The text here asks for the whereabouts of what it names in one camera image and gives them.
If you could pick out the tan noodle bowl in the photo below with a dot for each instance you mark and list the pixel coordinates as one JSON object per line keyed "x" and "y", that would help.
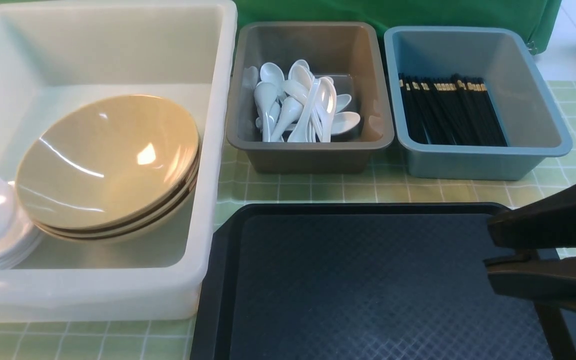
{"x": 107, "y": 162}

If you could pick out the white soup spoon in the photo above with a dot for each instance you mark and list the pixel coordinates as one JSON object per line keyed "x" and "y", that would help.
{"x": 304, "y": 130}

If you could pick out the lower stacked tan bowl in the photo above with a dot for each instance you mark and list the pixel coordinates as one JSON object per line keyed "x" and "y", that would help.
{"x": 132, "y": 230}

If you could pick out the stacked tan bowl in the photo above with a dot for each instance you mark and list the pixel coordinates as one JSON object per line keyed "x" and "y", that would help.
{"x": 132, "y": 230}
{"x": 193, "y": 173}

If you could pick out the top stacked tan bowl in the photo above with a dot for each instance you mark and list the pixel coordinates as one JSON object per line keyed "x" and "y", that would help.
{"x": 193, "y": 173}

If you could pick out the pile of white spoons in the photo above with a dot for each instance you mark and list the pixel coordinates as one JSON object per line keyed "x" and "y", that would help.
{"x": 278, "y": 113}

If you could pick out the black plastic serving tray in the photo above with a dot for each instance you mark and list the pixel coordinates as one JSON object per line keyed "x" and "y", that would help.
{"x": 366, "y": 281}

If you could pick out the grey plastic bin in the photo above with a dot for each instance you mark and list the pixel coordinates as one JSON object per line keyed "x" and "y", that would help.
{"x": 349, "y": 53}

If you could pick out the bundle of black chopsticks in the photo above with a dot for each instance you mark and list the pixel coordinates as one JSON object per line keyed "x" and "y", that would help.
{"x": 455, "y": 110}

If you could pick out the blue plastic bin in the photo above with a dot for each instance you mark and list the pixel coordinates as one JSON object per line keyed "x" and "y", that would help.
{"x": 530, "y": 119}

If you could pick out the stack of white plates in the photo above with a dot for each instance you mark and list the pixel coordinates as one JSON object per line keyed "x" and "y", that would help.
{"x": 23, "y": 251}

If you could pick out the large white plastic tub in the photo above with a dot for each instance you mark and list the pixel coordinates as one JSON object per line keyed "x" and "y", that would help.
{"x": 58, "y": 56}

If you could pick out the green fabric backdrop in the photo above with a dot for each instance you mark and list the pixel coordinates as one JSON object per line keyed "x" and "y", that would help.
{"x": 532, "y": 20}

